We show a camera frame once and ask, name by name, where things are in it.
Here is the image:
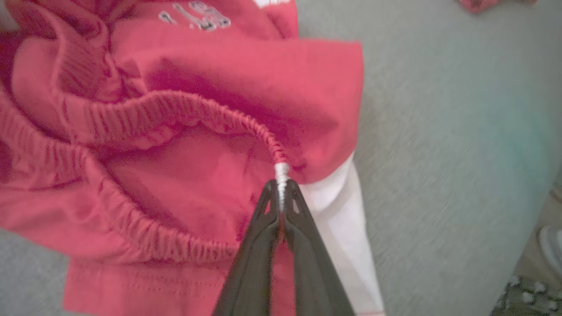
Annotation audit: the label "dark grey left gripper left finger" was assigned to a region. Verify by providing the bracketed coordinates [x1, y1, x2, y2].
[213, 179, 282, 316]

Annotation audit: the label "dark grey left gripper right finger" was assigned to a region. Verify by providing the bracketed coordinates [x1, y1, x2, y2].
[285, 179, 354, 316]

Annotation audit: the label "red shorts with white trim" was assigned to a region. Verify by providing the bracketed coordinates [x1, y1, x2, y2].
[0, 0, 387, 316]

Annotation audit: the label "red item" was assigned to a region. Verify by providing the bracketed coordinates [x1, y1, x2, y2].
[459, 0, 538, 13]

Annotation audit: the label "grey fabric sofa seat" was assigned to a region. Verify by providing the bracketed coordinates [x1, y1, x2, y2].
[0, 0, 562, 316]

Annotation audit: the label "grey speckled rug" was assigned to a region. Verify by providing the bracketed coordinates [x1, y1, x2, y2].
[491, 274, 562, 316]

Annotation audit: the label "white rounded object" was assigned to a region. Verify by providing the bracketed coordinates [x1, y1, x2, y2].
[539, 226, 562, 264]

